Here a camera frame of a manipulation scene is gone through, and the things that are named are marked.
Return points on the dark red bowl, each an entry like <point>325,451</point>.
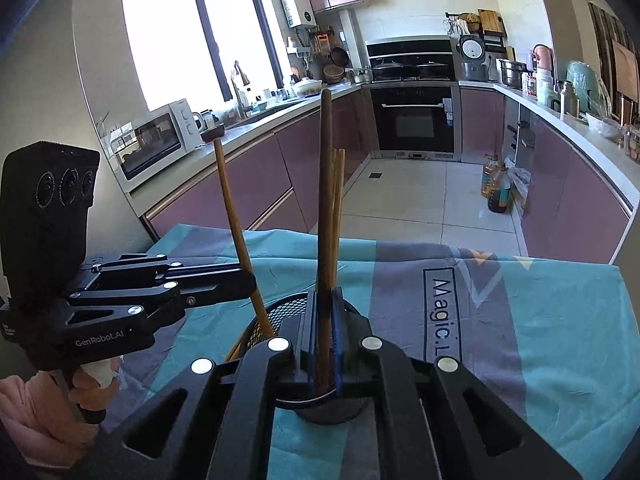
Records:
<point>213,135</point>

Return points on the pink base cabinets with sink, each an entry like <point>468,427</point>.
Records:
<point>260,160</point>

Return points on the light wooden chopstick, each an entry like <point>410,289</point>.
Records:
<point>332,210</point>
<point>338,210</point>
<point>235,230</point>

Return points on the white container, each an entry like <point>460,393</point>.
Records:
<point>544,86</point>

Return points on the black mesh utensil holder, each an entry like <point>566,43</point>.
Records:
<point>287,312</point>

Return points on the black wok with lid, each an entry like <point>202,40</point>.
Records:
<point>388,69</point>

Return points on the steel stock pot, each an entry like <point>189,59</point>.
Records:
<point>511,72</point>

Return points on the white casserole dish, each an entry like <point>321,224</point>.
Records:
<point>306,87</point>

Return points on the steel thermos bottle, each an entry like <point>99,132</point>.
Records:
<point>568,100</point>

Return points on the black built-in oven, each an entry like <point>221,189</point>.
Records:
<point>412,120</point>

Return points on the person's left hand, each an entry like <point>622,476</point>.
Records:
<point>97,372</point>

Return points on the grey rice cooker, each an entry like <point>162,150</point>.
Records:
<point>472,57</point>

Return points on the black rack with cutting boards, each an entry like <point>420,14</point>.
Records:
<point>491,30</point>

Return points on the yellow cooking oil bottle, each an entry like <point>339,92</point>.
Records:
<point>489,180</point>

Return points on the black pot with lid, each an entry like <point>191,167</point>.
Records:
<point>430,70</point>

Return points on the pink kettle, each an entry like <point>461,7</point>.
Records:
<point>543,57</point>

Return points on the dark brown wooden chopstick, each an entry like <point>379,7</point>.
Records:
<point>326,185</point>

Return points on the kitchen window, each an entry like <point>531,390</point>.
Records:
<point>165,40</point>

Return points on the steel kitchen faucet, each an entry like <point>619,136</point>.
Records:
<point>243,76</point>

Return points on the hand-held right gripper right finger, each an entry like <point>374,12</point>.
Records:
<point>338,322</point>

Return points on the framed picture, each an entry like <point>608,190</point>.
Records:
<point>627,67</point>

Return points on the white toaster oven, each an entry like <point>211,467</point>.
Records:
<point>150,145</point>

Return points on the white electric kettle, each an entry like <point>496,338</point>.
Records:
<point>198,121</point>

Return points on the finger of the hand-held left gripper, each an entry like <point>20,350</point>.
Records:
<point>220,289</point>
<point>145,265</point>

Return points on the teal and grey tablecloth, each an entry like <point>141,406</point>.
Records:
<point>500,310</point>

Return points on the pink base cabinets long counter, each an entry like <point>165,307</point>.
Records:
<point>565,185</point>

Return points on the black stove with hood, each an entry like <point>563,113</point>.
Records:
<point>410,50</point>

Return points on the hanging black pan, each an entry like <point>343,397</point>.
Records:
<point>339,56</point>

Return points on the plastic-covered bowl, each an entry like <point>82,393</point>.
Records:
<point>604,126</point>

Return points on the clear plastic bag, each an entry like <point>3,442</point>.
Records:
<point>517,180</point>

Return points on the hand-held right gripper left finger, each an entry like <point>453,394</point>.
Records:
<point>312,322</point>

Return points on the grey refrigerator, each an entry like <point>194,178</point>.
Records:
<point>50,100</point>

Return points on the white water heater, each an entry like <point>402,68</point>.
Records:
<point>297,5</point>

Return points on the mint green appliance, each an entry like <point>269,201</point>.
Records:
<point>582,80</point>

